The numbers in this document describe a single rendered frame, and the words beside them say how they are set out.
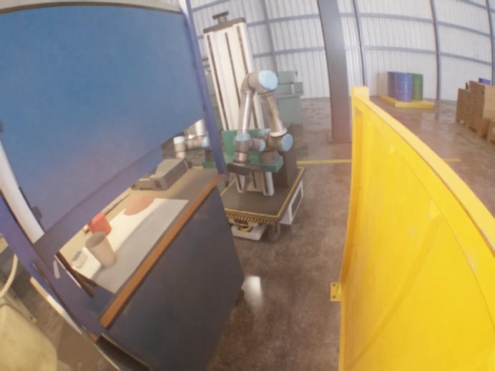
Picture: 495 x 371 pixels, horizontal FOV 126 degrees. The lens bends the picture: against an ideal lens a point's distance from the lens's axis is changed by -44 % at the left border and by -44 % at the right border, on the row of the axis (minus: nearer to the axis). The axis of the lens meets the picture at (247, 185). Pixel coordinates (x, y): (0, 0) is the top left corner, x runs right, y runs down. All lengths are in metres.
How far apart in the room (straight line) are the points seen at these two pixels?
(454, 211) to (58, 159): 0.63
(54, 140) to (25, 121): 0.08
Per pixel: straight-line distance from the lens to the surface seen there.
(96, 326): 0.61
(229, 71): 1.79
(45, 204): 0.50
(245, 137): 1.25
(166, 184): 1.03
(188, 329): 1.03
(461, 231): 0.27
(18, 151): 0.48
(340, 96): 3.89
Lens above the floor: 1.38
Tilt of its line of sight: 29 degrees down
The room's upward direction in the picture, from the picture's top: 11 degrees counter-clockwise
